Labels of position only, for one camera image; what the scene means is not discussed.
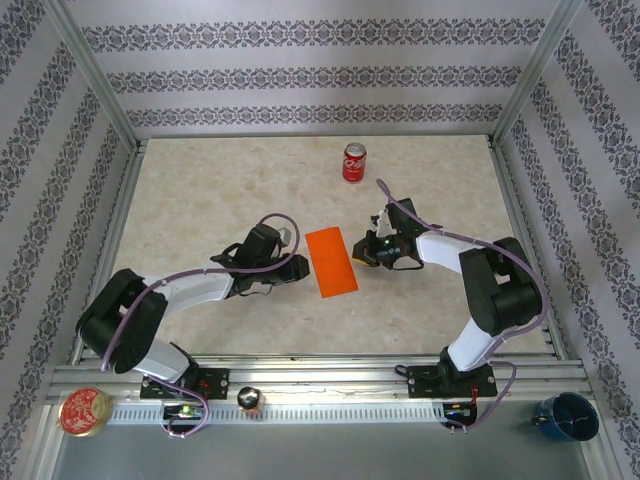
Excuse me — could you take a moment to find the orange cloth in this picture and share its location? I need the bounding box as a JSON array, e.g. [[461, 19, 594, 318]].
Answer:
[[305, 226, 361, 300]]

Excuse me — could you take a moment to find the red soda can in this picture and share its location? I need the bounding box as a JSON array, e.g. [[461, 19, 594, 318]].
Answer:
[[341, 142, 370, 185]]

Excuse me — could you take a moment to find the small black round knob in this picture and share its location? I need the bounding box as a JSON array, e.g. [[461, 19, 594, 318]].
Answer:
[[236, 385, 264, 414]]

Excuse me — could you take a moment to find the small green circuit board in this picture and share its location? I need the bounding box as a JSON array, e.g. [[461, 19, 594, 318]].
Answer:
[[160, 403, 207, 421], [443, 401, 479, 422]]

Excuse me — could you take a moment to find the blue enamel mug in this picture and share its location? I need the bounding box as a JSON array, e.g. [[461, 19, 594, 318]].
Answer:
[[530, 391, 600, 442]]

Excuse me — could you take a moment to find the round red gold tin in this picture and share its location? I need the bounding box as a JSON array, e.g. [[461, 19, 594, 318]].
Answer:
[[57, 387, 114, 439]]

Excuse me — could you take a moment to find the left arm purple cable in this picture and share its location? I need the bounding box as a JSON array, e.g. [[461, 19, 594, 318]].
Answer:
[[101, 213, 301, 440]]

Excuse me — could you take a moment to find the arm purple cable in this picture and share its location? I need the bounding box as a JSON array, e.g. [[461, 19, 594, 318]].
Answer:
[[101, 213, 301, 440], [375, 178, 550, 435]]

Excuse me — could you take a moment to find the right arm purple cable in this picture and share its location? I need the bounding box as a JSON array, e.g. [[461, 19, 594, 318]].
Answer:
[[375, 178, 550, 435]]

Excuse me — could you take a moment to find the aluminium mounting rail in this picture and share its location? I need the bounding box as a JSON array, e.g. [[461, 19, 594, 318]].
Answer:
[[47, 355, 594, 401]]

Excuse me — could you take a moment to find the aluminium side rail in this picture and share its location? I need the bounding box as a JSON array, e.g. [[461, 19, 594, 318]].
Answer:
[[72, 141, 150, 362], [485, 137, 569, 360]]

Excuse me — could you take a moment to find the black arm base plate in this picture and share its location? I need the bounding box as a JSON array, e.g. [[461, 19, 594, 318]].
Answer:
[[139, 368, 231, 400], [407, 364, 498, 400]]

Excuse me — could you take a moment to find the slotted white cable duct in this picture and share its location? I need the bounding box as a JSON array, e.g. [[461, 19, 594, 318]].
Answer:
[[107, 402, 446, 426]]

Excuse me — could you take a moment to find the aluminium frame post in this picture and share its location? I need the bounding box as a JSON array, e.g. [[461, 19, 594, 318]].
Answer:
[[492, 0, 586, 146], [42, 0, 142, 149]]

